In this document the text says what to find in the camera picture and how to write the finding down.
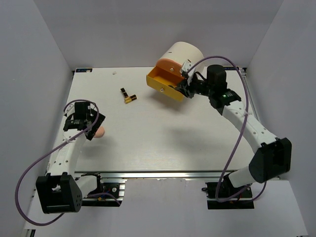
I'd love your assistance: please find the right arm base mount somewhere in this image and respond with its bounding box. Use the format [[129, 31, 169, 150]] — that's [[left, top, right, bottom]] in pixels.
[[201, 175, 254, 210]]

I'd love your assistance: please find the blue left corner label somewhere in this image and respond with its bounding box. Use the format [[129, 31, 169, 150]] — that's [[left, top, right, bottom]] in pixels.
[[75, 68, 92, 73]]

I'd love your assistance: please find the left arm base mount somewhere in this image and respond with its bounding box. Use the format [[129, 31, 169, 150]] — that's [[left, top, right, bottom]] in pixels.
[[74, 173, 125, 207]]

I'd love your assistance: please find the peach round powder puff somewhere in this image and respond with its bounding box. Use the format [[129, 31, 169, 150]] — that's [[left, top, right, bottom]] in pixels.
[[94, 126, 105, 138]]

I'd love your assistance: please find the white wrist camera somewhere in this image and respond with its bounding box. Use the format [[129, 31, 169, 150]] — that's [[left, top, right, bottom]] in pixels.
[[180, 60, 194, 85], [63, 104, 75, 117]]

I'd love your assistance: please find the cream cylindrical drawer organizer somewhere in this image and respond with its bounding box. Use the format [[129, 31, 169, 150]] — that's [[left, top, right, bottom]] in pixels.
[[160, 41, 204, 65]]

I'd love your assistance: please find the orange top drawer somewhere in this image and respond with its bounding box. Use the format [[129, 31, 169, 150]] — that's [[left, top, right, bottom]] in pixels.
[[156, 58, 182, 77]]

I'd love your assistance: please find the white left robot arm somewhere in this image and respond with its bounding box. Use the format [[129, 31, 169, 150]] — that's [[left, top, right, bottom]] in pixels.
[[36, 101, 105, 214]]

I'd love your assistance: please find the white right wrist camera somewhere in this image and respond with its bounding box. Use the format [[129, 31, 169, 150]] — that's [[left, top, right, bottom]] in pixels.
[[180, 60, 194, 85]]

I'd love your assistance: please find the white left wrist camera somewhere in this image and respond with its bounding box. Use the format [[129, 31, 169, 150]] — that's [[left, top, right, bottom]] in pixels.
[[63, 104, 75, 117]]

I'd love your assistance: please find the blue right corner label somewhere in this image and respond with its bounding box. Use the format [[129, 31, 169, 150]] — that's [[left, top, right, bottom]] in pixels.
[[223, 66, 239, 71]]

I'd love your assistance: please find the blue corner label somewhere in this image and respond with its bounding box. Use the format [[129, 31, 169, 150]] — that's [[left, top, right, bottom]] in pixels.
[[75, 68, 92, 73], [223, 66, 239, 71]]

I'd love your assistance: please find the gold lipstick tube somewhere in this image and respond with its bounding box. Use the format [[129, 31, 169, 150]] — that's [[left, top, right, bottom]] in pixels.
[[124, 95, 137, 104]]

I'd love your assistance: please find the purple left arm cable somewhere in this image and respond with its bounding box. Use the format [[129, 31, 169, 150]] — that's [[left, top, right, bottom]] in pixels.
[[15, 99, 122, 227]]

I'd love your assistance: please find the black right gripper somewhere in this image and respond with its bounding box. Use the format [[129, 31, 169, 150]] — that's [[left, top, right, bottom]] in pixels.
[[174, 74, 213, 99]]

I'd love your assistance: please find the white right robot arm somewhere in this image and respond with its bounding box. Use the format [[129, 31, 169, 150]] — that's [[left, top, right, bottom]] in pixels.
[[175, 62, 292, 197]]

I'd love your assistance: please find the yellow drawer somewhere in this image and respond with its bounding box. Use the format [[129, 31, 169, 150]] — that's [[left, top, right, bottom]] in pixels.
[[146, 66, 184, 102]]

